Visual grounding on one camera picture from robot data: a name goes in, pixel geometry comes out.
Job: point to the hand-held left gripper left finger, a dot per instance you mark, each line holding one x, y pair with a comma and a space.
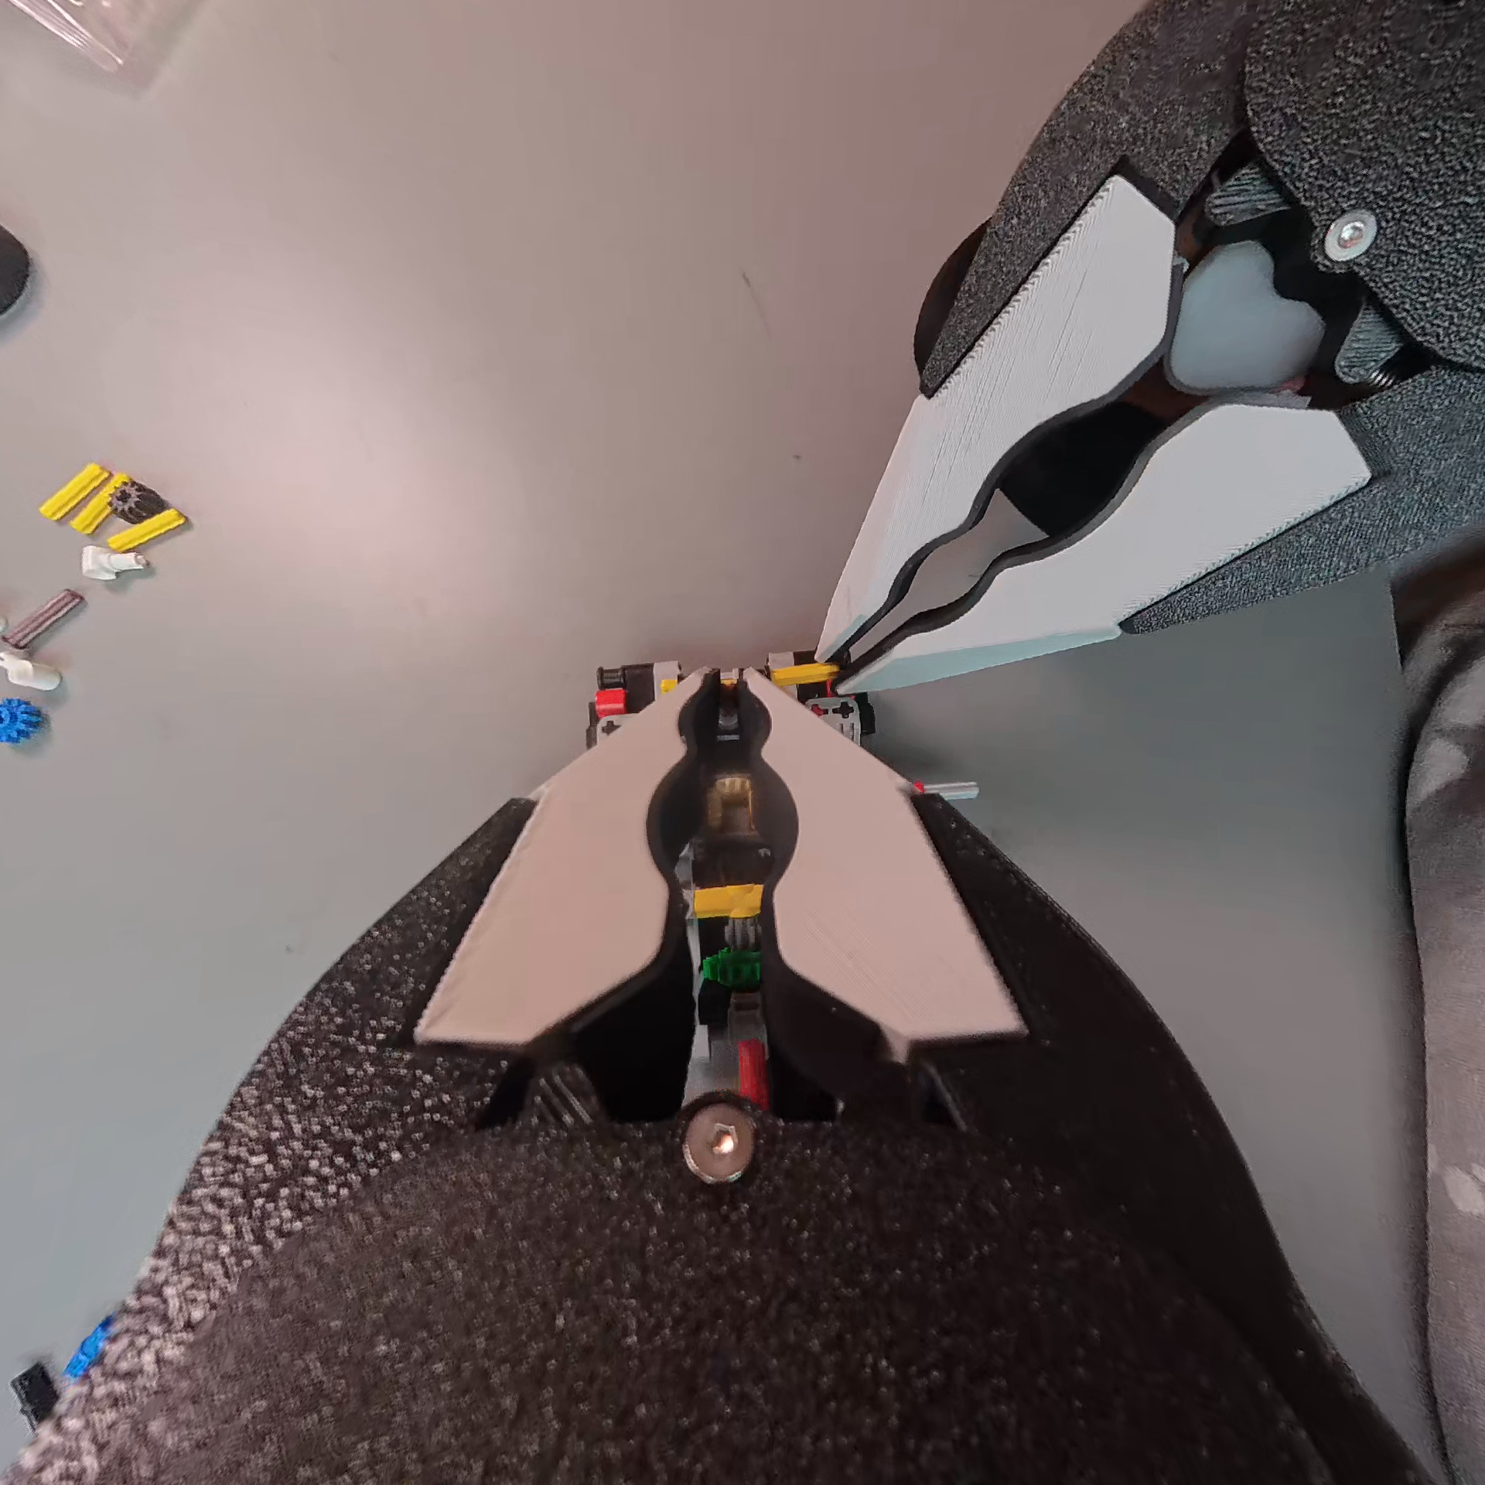
580, 891

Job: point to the small blue gear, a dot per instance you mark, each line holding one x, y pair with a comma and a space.
19, 720

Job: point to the clear plastic bag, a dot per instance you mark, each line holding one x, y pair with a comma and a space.
126, 41

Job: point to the toy brick car chassis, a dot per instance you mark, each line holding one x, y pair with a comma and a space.
729, 900

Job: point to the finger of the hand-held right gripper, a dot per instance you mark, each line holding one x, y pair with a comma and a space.
1219, 520
1043, 372

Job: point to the small black gear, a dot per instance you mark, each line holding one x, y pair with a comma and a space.
139, 500

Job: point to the grey-brown toy axle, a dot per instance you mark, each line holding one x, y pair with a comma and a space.
43, 617

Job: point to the black toy tyre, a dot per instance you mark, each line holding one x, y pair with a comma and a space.
10, 269

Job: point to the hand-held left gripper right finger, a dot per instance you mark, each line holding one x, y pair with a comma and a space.
883, 905

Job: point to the small white connector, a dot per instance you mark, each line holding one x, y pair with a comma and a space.
110, 564
25, 670

